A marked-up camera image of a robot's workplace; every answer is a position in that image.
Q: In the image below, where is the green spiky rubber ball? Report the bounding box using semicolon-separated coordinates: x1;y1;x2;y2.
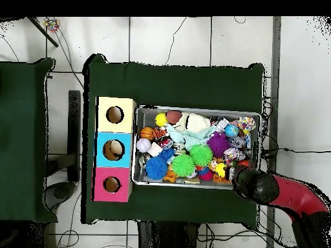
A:
171;154;196;178
189;143;214;167

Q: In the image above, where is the silver mesh bin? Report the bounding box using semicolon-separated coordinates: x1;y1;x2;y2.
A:
131;105;262;191

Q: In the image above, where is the wooden three-hole box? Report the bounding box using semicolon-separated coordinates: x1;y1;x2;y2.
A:
91;96;137;203

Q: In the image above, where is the yellow smooth ball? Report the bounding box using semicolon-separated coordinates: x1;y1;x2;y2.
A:
155;112;168;127

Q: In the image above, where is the orange basketball toy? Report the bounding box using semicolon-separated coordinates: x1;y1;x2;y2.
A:
140;127;155;141

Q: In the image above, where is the brown football toy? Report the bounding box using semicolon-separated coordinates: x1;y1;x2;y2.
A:
165;110;183;125

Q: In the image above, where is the white baseball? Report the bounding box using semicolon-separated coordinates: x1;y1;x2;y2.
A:
136;138;153;153

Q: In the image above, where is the blue spiky rubber ball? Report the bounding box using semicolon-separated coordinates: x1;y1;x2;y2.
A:
145;156;169;181

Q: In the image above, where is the cream knitted cloth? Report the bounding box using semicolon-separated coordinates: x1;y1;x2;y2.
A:
173;112;211;134

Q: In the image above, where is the purple knobbly ball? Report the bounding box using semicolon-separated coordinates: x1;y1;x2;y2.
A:
206;131;231;158

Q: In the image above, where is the dark green tablecloth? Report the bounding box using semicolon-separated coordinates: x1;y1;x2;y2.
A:
81;53;266;231

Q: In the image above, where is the black upright panel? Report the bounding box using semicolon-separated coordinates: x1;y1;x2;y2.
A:
67;90;81;183

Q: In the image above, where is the green cloth side table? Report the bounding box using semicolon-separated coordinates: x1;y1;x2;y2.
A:
0;57;58;223

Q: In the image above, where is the small colourful toy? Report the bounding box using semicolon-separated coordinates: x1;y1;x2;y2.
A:
42;17;61;33

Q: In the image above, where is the black slanted rod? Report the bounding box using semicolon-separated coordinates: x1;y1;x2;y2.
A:
27;16;59;48

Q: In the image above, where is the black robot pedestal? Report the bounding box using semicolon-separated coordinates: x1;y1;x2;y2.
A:
137;221;200;248

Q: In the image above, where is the black power cable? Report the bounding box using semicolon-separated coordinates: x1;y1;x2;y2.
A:
261;147;331;159

